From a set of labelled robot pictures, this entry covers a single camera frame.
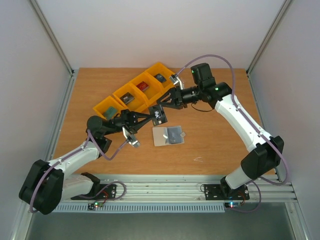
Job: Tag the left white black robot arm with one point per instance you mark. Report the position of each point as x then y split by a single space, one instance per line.
49 182

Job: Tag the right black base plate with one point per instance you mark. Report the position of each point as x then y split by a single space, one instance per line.
214 192

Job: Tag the aluminium corner post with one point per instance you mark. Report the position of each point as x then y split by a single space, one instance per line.
47 28
284 8

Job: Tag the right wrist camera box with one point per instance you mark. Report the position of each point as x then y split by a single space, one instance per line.
175 79

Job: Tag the black card in bin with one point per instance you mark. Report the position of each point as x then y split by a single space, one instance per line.
127 98

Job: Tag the left aluminium corner post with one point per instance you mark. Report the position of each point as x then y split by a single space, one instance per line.
47 28

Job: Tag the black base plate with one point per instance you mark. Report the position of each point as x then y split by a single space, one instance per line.
214 192
107 192

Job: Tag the green card in bin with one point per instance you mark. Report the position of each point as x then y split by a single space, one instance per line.
110 112

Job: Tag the left small circuit board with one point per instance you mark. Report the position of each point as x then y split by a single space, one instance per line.
95 205

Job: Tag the blue card in bin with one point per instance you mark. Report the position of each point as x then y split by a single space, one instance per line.
160 78

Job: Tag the grey slotted cable duct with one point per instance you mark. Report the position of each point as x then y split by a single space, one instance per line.
134 208

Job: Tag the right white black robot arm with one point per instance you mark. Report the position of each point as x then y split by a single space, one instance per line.
264 150

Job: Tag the aluminium front rail frame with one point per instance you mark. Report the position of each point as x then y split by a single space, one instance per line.
169 188

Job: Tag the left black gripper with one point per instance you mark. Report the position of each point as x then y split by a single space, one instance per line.
129 120

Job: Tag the red card in bin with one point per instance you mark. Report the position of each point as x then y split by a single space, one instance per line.
143 86

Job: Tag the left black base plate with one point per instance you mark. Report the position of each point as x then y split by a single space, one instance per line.
107 192

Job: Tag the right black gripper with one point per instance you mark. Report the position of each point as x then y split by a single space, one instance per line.
177 97

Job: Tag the right aluminium corner post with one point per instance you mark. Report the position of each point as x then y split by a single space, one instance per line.
284 8

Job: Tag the small circuit board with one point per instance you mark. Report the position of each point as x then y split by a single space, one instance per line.
95 205
232 205

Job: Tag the black VIP credit card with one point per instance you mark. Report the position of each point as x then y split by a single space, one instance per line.
158 115

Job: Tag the right small circuit board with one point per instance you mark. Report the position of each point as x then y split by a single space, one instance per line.
232 205

